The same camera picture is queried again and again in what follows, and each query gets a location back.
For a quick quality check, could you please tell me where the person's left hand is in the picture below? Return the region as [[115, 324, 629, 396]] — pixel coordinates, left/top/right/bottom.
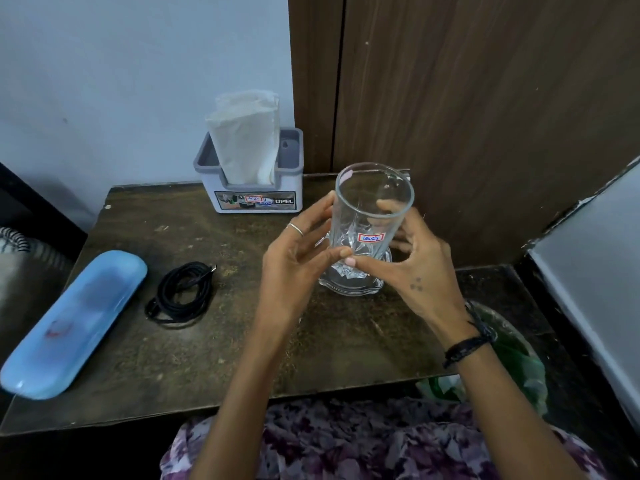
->
[[255, 191, 354, 325]]

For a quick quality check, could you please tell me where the person's right hand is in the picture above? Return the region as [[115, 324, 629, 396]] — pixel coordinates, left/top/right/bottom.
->
[[345, 199, 469, 336]]

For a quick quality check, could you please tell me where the clear drinking glass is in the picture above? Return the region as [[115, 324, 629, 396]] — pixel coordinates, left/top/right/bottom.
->
[[318, 163, 416, 297]]

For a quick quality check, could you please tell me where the person's right forearm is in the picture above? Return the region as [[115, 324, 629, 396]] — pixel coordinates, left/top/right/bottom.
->
[[440, 320, 587, 480]]

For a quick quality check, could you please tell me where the person's left forearm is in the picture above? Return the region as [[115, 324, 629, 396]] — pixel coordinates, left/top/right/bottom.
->
[[189, 315, 302, 480]]

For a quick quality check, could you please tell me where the grey white tissue holder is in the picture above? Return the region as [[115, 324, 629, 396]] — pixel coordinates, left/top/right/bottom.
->
[[193, 127, 305, 214]]

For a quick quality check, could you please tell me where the black wrist band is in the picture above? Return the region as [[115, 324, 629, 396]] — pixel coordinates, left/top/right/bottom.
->
[[442, 301, 499, 370]]

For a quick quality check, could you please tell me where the white tissue paper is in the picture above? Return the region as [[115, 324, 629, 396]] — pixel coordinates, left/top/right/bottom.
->
[[205, 90, 281, 186]]

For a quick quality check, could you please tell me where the green plastic bag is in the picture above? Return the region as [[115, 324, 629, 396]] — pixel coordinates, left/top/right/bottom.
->
[[415, 301, 549, 416]]

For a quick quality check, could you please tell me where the purple floral garment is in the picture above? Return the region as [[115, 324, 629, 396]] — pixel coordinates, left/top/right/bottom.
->
[[160, 396, 609, 480]]

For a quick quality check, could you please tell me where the brown wooden door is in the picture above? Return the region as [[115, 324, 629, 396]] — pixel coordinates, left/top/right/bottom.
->
[[288, 0, 640, 268]]

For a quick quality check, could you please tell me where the grey white slab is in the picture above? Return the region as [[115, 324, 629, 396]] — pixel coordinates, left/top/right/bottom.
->
[[522, 155, 640, 431]]

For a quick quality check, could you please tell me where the light blue plastic case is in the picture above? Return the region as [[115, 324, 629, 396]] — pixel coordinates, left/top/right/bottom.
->
[[0, 250, 149, 401]]

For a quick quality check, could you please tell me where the striped grey cloth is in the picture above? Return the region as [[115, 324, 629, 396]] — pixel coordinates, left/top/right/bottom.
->
[[0, 226, 74, 348]]

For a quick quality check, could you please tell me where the black coiled cable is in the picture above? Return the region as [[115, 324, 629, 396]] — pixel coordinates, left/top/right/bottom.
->
[[144, 261, 219, 326]]

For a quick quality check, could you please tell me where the dark furniture frame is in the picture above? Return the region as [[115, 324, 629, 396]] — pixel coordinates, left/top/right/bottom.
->
[[0, 162, 89, 258]]

